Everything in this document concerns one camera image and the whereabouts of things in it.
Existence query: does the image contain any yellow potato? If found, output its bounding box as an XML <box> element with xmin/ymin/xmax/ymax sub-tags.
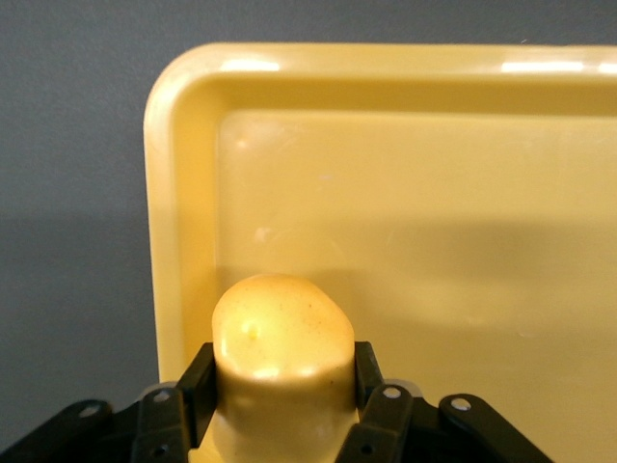
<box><xmin>211</xmin><ymin>272</ymin><xmax>357</xmax><ymax>455</ymax></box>

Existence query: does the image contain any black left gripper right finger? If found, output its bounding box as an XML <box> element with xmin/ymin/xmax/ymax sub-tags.
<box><xmin>334</xmin><ymin>340</ymin><xmax>571</xmax><ymax>463</ymax></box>

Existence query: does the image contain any yellow plastic tray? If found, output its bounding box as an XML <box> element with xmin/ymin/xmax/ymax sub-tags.
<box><xmin>143</xmin><ymin>41</ymin><xmax>617</xmax><ymax>463</ymax></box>

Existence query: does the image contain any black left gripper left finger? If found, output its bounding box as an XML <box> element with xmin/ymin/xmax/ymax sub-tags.
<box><xmin>0</xmin><ymin>340</ymin><xmax>227</xmax><ymax>463</ymax></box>

